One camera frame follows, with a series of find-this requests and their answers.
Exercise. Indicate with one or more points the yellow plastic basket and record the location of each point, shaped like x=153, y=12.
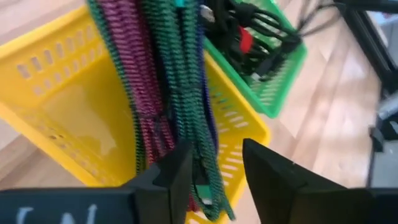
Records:
x=62, y=93

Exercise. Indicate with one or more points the green plastic basket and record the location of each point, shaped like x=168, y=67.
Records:
x=280, y=96

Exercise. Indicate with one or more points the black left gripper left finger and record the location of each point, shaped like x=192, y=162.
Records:
x=77, y=205

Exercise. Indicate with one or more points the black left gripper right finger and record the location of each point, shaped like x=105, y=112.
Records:
x=311, y=205

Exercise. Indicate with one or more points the black table frame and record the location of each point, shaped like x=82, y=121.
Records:
x=367, y=34

